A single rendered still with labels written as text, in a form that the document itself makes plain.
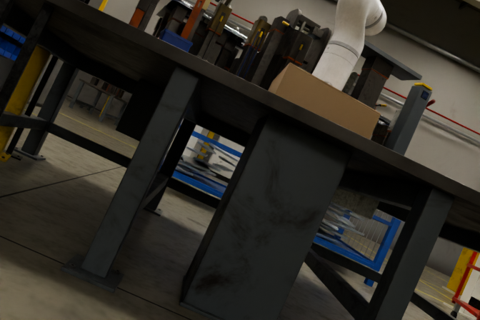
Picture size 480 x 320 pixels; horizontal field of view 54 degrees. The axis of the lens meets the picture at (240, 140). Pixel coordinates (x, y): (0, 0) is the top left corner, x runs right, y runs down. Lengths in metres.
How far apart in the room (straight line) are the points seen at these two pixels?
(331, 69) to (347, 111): 0.23
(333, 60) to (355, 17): 0.16
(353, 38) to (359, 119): 0.33
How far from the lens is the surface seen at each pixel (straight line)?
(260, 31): 2.07
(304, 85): 1.47
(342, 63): 1.68
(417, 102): 2.29
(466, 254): 9.43
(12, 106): 2.59
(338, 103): 1.49
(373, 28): 1.81
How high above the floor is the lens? 0.48
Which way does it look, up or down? 3 degrees up
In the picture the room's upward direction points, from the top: 25 degrees clockwise
